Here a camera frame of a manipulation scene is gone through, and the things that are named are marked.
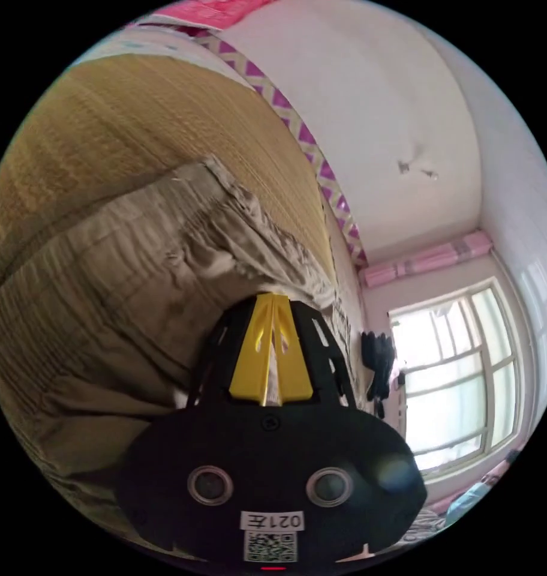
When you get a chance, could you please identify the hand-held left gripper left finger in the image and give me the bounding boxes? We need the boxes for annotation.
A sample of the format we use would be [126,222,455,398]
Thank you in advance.
[229,293,274,404]

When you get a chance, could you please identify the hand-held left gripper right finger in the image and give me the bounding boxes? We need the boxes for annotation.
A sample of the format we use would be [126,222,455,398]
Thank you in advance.
[272,293,314,404]

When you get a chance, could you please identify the light brown pants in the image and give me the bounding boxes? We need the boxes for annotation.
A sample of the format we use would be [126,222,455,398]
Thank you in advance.
[0,155,347,555]

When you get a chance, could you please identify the black hanging garment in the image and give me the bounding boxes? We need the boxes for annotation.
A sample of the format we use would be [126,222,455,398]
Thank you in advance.
[360,330,399,418]

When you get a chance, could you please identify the pink striped curtain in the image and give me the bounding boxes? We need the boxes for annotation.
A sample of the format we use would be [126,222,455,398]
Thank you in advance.
[358,230,495,289]

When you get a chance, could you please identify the person's body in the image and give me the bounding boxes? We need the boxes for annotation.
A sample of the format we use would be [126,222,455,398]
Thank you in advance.
[444,449,524,528]

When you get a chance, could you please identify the bed with woven mat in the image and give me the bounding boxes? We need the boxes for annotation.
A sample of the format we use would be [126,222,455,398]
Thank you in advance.
[0,25,369,417]

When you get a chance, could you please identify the pink patterned quilt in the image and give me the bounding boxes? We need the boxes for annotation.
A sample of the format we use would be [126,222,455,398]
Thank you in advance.
[124,0,276,33]

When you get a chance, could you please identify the window with white frame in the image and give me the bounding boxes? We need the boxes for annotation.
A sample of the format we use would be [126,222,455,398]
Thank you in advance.
[387,277,528,474]

